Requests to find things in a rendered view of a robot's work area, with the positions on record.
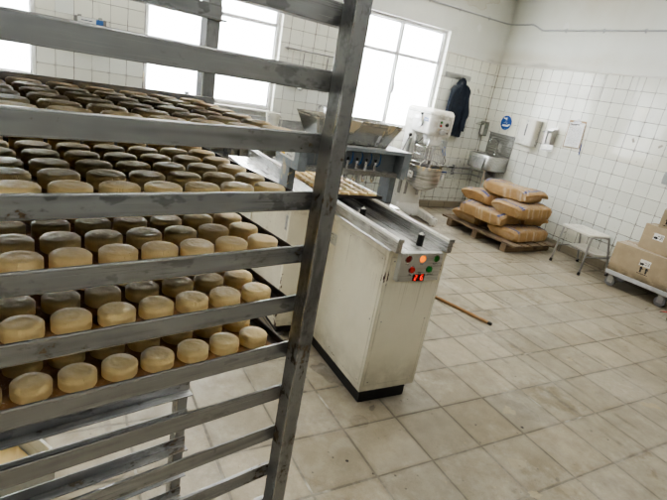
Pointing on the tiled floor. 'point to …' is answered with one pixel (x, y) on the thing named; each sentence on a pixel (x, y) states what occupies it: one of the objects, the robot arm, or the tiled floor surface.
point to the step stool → (586, 244)
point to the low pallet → (498, 236)
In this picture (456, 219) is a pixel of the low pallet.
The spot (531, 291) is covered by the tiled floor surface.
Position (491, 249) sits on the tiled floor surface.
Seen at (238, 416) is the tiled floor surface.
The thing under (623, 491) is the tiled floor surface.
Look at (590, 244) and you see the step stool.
